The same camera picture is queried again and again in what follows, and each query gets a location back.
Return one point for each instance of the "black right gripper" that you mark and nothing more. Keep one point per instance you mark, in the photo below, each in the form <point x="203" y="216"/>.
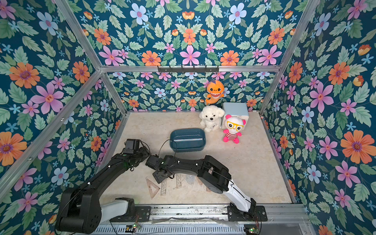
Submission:
<point x="153" y="162"/>

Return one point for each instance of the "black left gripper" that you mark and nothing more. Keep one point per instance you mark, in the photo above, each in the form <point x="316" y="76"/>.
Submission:
<point x="146" y="152"/>

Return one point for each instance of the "clear long stencil ruler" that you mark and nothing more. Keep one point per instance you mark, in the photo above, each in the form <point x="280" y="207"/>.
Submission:
<point x="163" y="187"/>

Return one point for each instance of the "teal plastic storage box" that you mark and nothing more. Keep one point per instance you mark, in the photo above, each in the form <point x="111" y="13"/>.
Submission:
<point x="187" y="146"/>

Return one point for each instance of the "clear thin straight ruler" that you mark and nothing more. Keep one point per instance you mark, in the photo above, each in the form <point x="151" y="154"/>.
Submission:
<point x="188" y="140"/>

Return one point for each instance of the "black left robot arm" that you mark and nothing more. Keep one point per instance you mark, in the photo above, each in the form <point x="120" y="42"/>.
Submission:
<point x="80" y="210"/>

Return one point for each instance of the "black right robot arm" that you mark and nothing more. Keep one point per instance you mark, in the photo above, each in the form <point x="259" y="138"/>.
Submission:
<point x="213" y="174"/>

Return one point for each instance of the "light blue cube box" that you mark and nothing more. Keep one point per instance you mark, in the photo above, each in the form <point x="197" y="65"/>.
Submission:
<point x="235" y="109"/>

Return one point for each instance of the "brown triangle ruler left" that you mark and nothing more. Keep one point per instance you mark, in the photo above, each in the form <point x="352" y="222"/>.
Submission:
<point x="152" y="188"/>

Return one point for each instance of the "clear blue protractor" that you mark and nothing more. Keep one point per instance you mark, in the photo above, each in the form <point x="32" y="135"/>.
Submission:
<point x="190" y="179"/>

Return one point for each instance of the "brown small triangle ruler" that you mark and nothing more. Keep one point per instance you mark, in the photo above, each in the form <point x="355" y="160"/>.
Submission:
<point x="199" y="181"/>

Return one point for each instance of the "white plush dog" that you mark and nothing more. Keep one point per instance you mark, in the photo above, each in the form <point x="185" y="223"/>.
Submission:
<point x="211" y="118"/>

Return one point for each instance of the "pink white plush doll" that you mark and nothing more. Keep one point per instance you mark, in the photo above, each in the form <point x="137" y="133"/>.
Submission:
<point x="233" y="128"/>

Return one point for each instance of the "orange plush monster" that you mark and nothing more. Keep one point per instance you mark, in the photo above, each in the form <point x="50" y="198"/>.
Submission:
<point x="216" y="91"/>

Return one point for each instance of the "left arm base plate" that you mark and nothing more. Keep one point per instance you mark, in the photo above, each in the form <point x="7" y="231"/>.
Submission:
<point x="138" y="213"/>

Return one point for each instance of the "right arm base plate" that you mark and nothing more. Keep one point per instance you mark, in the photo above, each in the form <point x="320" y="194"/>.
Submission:
<point x="257" y="214"/>

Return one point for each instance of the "black wall hook rail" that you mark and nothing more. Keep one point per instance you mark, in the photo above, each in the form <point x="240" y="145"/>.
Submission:
<point x="183" y="69"/>

